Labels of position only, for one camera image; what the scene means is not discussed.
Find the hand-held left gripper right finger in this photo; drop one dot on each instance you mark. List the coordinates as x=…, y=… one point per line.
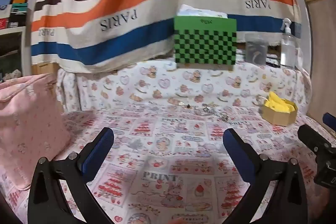
x=237, y=153

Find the pink quilted bag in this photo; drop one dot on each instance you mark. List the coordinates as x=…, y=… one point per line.
x=29, y=121

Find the small cardboard box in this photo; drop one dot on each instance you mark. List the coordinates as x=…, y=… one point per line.
x=279, y=117

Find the strawberry patchwork print cloth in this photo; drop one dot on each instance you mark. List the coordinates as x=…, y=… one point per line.
x=168, y=140

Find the dark pen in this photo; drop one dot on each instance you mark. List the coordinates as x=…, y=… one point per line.
x=273, y=64

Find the green checkered board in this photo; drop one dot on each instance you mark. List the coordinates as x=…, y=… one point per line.
x=204, y=43

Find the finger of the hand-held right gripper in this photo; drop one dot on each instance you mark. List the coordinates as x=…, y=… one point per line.
x=330, y=120
x=313, y=137

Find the yellow cloth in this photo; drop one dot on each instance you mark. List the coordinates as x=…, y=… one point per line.
x=278, y=104

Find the white shelf unit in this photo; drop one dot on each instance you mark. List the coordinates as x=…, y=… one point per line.
x=13, y=37

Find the white papers behind board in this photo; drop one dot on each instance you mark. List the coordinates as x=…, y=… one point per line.
x=194, y=11

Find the bear and heart print cloth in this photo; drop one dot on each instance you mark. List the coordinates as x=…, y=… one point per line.
x=157, y=85

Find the clear plastic container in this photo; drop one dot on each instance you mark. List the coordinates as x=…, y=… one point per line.
x=256, y=48

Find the clear spray bottle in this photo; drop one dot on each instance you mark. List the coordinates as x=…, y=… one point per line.
x=287, y=48

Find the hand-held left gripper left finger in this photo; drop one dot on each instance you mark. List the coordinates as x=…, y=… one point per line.
x=97, y=153

